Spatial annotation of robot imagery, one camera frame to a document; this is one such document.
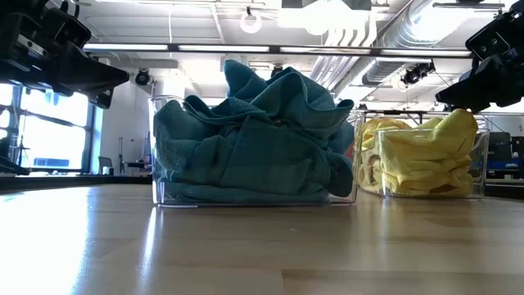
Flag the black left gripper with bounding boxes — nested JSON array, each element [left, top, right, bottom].
[[0, 0, 130, 110]]

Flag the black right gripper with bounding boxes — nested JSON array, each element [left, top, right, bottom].
[[436, 10, 524, 114]]

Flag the yellow microfiber towel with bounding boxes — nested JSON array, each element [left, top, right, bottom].
[[380, 157, 475, 184], [359, 117, 413, 194], [378, 107, 480, 165], [382, 175, 476, 198]]

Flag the distant black monitor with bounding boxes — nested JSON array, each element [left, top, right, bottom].
[[488, 130, 513, 163]]

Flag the large window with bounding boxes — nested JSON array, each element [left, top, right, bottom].
[[0, 81, 99, 175]]

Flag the clear plastic basket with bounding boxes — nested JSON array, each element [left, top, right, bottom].
[[149, 94, 364, 207], [355, 109, 491, 201]]

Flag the black ceiling spotlight cluster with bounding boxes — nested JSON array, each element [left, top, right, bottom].
[[400, 61, 436, 86]]

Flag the distant grey chair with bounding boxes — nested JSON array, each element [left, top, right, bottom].
[[97, 156, 115, 176]]

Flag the white ceiling pipes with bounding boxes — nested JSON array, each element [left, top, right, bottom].
[[309, 11, 380, 96]]

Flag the black overhead light rail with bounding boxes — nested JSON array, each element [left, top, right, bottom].
[[81, 42, 476, 58]]

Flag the silver ventilation duct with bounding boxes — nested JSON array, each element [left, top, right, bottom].
[[362, 0, 508, 87]]

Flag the white ring lamp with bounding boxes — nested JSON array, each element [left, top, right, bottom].
[[239, 6, 264, 35]]

